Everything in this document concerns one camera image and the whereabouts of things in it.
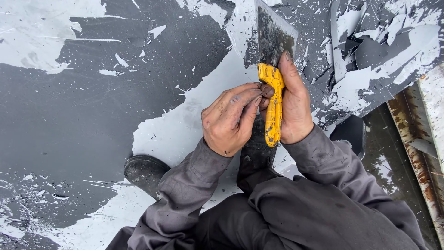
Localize person's left hand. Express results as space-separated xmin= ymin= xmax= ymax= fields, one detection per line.
xmin=201 ymin=82 xmax=263 ymax=158

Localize person's right hand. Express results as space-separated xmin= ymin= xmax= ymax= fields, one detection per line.
xmin=258 ymin=50 xmax=314 ymax=144

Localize yellow handled metal scraper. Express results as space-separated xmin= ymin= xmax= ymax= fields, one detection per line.
xmin=255 ymin=0 xmax=299 ymax=148

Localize black rubber boot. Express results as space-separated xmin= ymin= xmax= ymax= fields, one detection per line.
xmin=237 ymin=115 xmax=284 ymax=195
xmin=124 ymin=154 xmax=171 ymax=201

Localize heap of peeled paint flakes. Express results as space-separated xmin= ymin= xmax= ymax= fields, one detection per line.
xmin=302 ymin=0 xmax=444 ymax=120

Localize dark grey trousers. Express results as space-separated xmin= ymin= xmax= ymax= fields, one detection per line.
xmin=106 ymin=193 xmax=290 ymax=250

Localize rusty metal beam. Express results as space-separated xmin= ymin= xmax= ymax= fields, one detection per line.
xmin=386 ymin=62 xmax=444 ymax=249

